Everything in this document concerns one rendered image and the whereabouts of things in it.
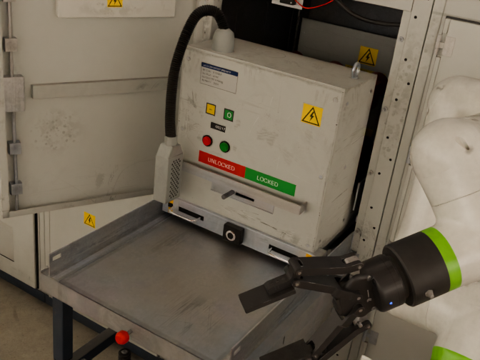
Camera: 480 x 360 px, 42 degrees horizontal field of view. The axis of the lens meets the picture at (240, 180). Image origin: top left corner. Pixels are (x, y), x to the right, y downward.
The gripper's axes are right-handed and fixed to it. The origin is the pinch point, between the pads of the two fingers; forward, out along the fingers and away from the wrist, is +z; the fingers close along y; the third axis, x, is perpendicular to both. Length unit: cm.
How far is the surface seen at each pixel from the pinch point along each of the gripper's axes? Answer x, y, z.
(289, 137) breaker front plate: -78, -26, -31
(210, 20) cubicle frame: -126, -8, -27
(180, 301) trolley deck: -59, -48, 11
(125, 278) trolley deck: -71, -45, 23
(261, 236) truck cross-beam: -76, -54, -16
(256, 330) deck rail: -39, -46, -3
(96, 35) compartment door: -122, 0, 7
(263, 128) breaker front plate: -84, -25, -26
